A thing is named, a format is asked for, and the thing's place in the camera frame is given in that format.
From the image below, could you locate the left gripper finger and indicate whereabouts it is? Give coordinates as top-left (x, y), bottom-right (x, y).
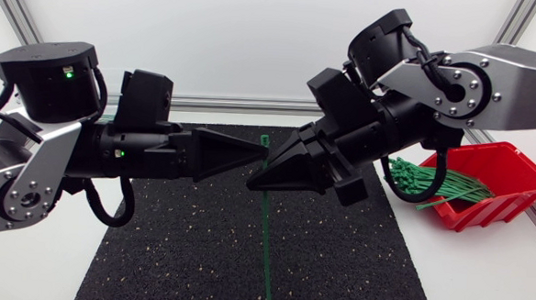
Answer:
top-left (188, 126), bottom-right (271, 187)

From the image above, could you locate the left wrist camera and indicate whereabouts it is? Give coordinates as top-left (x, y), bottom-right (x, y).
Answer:
top-left (112, 68), bottom-right (186, 137)

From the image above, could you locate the green cable tie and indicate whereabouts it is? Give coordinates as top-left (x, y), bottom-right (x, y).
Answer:
top-left (414, 192), bottom-right (493, 216)
top-left (251, 133), bottom-right (284, 300)

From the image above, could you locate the bundle of green cable ties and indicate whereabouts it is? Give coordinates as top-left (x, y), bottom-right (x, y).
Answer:
top-left (384, 155), bottom-right (498, 210)

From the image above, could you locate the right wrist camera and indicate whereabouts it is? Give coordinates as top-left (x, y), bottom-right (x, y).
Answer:
top-left (304, 66), bottom-right (385, 130)

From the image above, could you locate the black speckled mat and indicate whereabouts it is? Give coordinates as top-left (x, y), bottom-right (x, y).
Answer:
top-left (72, 115), bottom-right (447, 300)

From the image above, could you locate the red plastic box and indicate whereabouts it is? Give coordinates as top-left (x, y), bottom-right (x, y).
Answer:
top-left (414, 136), bottom-right (536, 238)

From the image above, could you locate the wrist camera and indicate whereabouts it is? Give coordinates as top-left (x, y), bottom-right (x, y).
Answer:
top-left (304, 66), bottom-right (385, 130)
top-left (112, 68), bottom-right (186, 137)

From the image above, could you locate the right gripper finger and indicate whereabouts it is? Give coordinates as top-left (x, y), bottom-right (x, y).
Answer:
top-left (265, 118), bottom-right (331, 172)
top-left (244, 140), bottom-right (373, 208)

